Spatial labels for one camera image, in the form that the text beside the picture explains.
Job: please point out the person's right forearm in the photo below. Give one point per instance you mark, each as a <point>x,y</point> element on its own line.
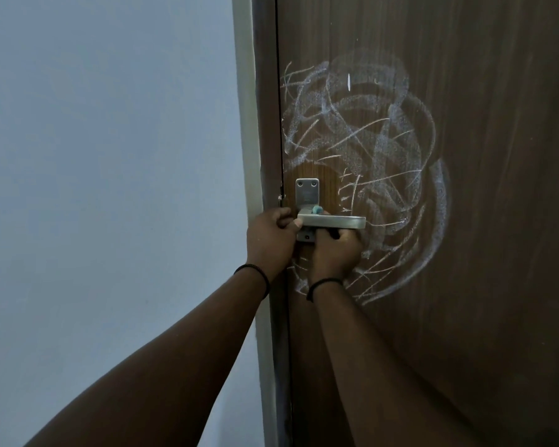
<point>377,377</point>

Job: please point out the black wristband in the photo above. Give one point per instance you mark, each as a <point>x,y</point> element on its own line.
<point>254,267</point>
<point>323,281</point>

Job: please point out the pale blue wet wipe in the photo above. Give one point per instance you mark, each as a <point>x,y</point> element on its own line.
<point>317,209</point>

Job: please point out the brown door frame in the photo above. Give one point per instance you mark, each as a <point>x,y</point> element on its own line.
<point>265,88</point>

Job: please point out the person's left forearm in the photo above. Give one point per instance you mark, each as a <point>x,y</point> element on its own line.
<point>158,367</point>

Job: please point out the person's right hand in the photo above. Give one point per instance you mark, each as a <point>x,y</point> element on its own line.
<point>335,256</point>

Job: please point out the brown wooden door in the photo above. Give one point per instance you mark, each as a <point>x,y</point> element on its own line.
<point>494,111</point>

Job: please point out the person's left hand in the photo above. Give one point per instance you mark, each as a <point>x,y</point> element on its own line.
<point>270,242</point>

